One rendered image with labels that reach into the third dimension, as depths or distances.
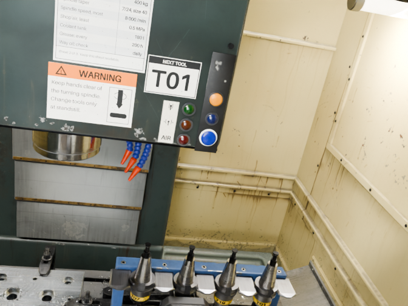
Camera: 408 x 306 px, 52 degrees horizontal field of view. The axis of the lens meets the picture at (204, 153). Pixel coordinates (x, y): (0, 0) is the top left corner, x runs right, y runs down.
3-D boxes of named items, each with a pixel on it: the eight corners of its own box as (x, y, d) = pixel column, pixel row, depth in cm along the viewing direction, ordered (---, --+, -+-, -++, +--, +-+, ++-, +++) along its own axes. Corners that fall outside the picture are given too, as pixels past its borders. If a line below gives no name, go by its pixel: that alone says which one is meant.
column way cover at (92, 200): (138, 247, 169) (155, 129, 148) (11, 238, 159) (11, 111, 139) (138, 240, 173) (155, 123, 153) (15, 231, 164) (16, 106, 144)
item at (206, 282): (217, 295, 107) (218, 293, 107) (197, 294, 106) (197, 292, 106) (213, 277, 114) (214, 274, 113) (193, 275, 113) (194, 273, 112)
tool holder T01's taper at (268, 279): (271, 277, 115) (277, 258, 112) (277, 289, 111) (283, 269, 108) (256, 278, 114) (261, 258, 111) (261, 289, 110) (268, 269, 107)
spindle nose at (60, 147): (99, 136, 112) (104, 93, 107) (101, 164, 98) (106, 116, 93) (35, 132, 107) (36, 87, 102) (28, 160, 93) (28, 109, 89)
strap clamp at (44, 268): (47, 297, 137) (48, 260, 131) (36, 297, 136) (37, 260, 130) (54, 270, 148) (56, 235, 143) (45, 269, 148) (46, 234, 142)
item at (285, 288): (297, 299, 111) (298, 297, 111) (278, 298, 110) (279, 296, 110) (289, 281, 118) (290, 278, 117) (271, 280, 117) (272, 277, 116)
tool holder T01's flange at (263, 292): (271, 282, 117) (272, 275, 116) (279, 299, 112) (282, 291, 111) (249, 283, 115) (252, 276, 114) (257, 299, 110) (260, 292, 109)
